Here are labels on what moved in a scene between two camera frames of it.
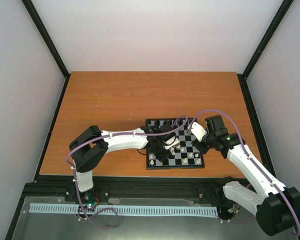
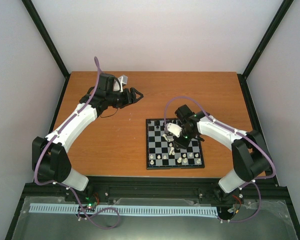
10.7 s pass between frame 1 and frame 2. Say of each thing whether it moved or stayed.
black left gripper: moved
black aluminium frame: stayed
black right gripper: moved
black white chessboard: stayed
